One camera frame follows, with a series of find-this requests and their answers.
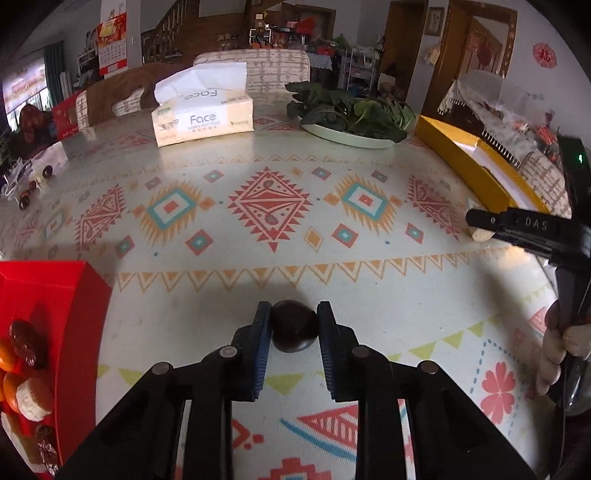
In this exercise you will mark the person's right hand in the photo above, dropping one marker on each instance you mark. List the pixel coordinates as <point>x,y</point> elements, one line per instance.
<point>549,350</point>

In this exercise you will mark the patterned tablecloth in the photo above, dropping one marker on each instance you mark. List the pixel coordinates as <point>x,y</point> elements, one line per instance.
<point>277,258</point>

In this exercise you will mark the beige puffed rice cake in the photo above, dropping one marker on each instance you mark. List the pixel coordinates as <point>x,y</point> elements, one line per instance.
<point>480,234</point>
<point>34,398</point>

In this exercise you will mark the red wall calendar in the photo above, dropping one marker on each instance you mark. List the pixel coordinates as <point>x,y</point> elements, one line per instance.
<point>111,44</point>

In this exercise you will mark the yellow cardboard box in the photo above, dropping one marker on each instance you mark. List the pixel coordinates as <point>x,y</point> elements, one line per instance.
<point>461,152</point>

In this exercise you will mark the red carton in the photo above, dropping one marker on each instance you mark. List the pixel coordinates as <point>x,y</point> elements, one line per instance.
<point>64,113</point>

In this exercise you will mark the plate of green leafy vegetables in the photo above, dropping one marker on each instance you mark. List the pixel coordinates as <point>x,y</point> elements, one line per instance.
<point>351,110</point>

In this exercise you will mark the brown chair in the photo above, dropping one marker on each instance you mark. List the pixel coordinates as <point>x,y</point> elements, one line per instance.
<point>115,87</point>

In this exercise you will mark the patterned chair back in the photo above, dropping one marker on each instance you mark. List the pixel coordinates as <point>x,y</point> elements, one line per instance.
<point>272,69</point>

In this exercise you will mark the dark red jujube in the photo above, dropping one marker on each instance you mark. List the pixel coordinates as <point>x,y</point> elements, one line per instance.
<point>294,325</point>
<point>44,431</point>
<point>27,344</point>
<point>48,456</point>

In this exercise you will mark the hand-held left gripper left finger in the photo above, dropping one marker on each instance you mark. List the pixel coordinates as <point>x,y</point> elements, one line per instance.
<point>262,350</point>

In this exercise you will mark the red box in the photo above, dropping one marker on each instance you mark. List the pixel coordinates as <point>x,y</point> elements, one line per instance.
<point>78,323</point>

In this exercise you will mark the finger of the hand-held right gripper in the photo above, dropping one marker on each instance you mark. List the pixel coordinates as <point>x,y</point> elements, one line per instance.
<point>531,226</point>

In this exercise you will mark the tissue box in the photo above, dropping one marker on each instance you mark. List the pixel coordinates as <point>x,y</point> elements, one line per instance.
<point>203,117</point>

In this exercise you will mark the red paper wall decoration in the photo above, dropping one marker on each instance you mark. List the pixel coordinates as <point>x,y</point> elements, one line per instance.
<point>545,54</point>

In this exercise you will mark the pale green plate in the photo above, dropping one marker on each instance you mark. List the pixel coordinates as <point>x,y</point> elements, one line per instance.
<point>341,137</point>

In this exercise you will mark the orange mandarin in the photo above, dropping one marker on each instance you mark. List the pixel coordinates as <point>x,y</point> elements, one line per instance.
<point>11,387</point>
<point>7,356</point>

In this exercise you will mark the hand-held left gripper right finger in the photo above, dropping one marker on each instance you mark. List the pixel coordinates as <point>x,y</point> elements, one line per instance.
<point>327,355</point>

